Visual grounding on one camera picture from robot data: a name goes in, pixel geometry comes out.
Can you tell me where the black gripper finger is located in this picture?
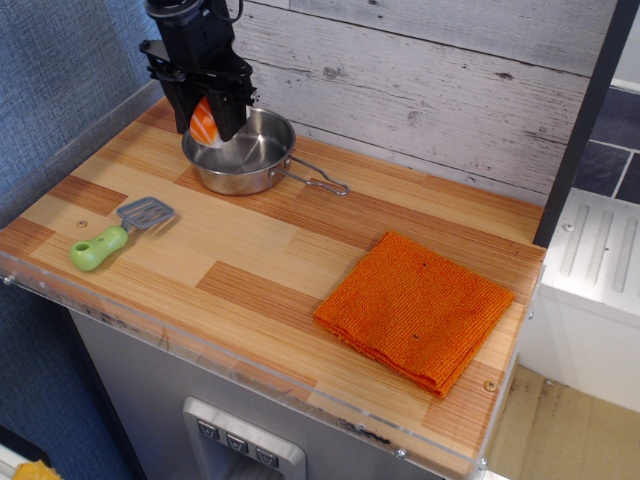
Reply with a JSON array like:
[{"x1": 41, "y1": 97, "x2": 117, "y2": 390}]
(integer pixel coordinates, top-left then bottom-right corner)
[
  {"x1": 160, "y1": 77, "x2": 208, "y2": 134},
  {"x1": 207, "y1": 88, "x2": 257, "y2": 142}
]

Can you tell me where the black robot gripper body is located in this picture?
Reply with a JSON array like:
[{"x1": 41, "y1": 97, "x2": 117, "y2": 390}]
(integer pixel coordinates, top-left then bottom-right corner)
[{"x1": 138, "y1": 0, "x2": 255, "y2": 104}]

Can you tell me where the orange white toy half bun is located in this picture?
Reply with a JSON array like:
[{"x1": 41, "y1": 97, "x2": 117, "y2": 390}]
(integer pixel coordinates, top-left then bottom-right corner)
[{"x1": 189, "y1": 97, "x2": 223, "y2": 149}]

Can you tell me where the stainless steel pot with handle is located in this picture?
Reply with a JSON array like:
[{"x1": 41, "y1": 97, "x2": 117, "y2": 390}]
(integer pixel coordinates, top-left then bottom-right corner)
[{"x1": 182, "y1": 109, "x2": 350, "y2": 196}]

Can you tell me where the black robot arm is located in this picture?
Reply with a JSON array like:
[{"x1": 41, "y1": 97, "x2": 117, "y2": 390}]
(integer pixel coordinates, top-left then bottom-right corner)
[{"x1": 139, "y1": 0, "x2": 256, "y2": 141}]

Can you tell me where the folded orange cloth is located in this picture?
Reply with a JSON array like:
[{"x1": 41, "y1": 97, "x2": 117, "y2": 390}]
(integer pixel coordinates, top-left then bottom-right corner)
[{"x1": 314, "y1": 232, "x2": 514, "y2": 398}]

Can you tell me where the clear acrylic table edge guard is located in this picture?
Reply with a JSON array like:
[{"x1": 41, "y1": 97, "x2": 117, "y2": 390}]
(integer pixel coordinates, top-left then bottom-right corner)
[{"x1": 1, "y1": 243, "x2": 543, "y2": 479}]

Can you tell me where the silver dispenser panel with buttons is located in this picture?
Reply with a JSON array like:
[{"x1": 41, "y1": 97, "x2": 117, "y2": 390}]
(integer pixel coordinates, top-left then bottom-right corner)
[{"x1": 182, "y1": 397, "x2": 307, "y2": 479}]

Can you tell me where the yellow object at corner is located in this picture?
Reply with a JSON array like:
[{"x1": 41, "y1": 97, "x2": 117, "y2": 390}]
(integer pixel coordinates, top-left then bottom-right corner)
[{"x1": 11, "y1": 462, "x2": 62, "y2": 480}]

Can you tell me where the white grooved side cabinet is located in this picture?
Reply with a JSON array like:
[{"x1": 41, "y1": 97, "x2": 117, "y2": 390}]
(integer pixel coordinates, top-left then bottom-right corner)
[{"x1": 518, "y1": 189, "x2": 639, "y2": 411}]

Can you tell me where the green handled grey toy spatula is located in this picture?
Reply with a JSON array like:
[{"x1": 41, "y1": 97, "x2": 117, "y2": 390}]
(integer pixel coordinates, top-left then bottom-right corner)
[{"x1": 69, "y1": 197, "x2": 175, "y2": 272}]

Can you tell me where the dark grey right post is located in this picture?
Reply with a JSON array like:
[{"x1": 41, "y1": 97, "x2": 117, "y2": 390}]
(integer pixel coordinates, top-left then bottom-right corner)
[{"x1": 533, "y1": 0, "x2": 639, "y2": 248}]

